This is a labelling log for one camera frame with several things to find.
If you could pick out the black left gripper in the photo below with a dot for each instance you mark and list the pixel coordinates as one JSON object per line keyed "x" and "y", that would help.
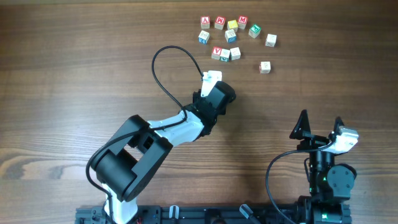
{"x": 196, "y": 98}

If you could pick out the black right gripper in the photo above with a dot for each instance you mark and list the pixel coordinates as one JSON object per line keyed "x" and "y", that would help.
{"x": 312, "y": 140}

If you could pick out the plain block red side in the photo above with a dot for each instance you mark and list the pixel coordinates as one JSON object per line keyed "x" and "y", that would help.
{"x": 265, "y": 67}

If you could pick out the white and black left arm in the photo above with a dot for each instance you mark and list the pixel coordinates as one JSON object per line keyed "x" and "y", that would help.
{"x": 128, "y": 161}

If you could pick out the red V block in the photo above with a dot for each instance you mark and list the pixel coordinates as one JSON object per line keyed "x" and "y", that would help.
{"x": 216, "y": 53}

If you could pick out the green V block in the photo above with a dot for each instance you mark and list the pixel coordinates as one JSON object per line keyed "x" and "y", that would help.
{"x": 225, "y": 55}

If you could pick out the plain block with drawing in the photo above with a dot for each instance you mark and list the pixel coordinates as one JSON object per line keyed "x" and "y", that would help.
{"x": 235, "y": 53}

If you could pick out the blue side block left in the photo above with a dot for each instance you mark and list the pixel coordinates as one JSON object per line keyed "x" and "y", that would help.
{"x": 203, "y": 37}

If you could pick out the blue side block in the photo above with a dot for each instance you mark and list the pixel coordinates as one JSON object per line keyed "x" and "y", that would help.
{"x": 203, "y": 37}
{"x": 230, "y": 36}

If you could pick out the blue side block centre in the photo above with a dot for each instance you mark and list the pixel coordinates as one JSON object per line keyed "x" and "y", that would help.
{"x": 230, "y": 36}

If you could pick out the red A letter block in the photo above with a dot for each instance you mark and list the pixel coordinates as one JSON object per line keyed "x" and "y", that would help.
{"x": 205, "y": 22}

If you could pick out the red M block left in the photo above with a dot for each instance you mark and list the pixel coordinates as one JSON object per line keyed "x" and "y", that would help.
{"x": 219, "y": 23}

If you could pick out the red m block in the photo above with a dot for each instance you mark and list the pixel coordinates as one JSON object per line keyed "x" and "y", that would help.
{"x": 242, "y": 22}
{"x": 219, "y": 23}

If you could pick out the yellow top block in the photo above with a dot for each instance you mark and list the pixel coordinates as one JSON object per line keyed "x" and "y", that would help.
{"x": 232, "y": 25}

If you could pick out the green top block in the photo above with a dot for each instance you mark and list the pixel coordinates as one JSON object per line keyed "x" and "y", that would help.
{"x": 254, "y": 31}

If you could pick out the plain wooden block far right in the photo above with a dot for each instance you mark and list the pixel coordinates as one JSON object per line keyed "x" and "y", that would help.
{"x": 271, "y": 40}

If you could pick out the red M block right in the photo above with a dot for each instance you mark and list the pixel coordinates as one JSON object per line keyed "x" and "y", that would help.
{"x": 242, "y": 22}

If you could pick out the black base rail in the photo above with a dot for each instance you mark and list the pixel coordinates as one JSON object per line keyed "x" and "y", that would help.
{"x": 229, "y": 215}

